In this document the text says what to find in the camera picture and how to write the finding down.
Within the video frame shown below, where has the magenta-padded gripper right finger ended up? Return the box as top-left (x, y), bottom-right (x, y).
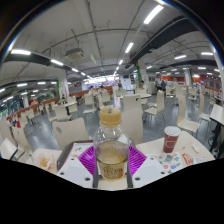
top-left (126, 145), bottom-right (169, 190)

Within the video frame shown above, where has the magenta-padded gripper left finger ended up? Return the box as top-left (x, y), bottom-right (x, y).
top-left (56, 145), bottom-right (99, 190)

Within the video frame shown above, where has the clear yellow-capped drink bottle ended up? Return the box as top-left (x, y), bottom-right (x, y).
top-left (93, 106), bottom-right (131, 183)

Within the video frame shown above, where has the colourful sticker sheet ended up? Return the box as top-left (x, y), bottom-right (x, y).
top-left (149, 151), bottom-right (184, 174)

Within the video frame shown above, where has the beige chair with round hole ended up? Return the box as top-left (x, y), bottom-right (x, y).
top-left (120, 107), bottom-right (144, 146)
top-left (51, 117), bottom-right (90, 151)

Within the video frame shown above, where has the red paper cup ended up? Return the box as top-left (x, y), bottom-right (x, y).
top-left (162, 125), bottom-right (182, 154)

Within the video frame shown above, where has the red sauce packet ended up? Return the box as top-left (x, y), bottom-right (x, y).
top-left (181, 152), bottom-right (194, 166)

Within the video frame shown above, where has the small white sachet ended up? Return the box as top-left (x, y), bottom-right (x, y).
top-left (190, 142), bottom-right (201, 154)

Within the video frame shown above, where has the group of beige chairs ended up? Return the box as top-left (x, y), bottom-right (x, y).
top-left (0, 83), bottom-right (224, 161)

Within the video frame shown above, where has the person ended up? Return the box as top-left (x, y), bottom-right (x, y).
top-left (153, 79), bottom-right (168, 94)
top-left (88, 85), bottom-right (98, 101)
top-left (98, 84), bottom-right (108, 96)

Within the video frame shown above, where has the white neighbouring table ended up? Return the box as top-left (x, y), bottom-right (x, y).
top-left (208, 103), bottom-right (224, 159)

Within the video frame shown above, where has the ceiling air conditioning unit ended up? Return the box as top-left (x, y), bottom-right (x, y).
top-left (64, 47), bottom-right (86, 62)

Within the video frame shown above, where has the group of ceiling lights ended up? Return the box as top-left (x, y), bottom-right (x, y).
top-left (0, 3), bottom-right (224, 101)

